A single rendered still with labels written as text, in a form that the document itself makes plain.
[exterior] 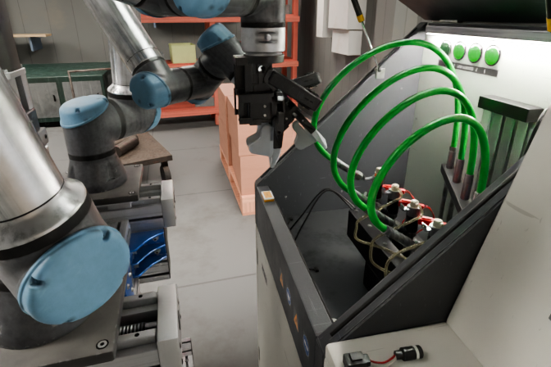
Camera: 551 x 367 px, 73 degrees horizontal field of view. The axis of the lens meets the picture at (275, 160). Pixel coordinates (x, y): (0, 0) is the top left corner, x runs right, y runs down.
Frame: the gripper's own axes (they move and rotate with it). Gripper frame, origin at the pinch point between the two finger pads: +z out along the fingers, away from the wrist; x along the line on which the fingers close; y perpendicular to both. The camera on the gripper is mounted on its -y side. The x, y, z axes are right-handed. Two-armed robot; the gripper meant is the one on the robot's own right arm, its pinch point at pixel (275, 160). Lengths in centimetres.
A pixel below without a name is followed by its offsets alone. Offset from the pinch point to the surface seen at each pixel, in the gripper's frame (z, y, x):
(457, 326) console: 21.9, -25.2, 25.6
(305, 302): 25.9, -3.6, 10.9
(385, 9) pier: -30, -149, -244
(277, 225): 25.9, -4.5, -17.8
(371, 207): 5.2, -14.4, 12.6
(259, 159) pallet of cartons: 76, -30, -192
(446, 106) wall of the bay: -1, -57, -28
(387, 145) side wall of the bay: 15, -48, -43
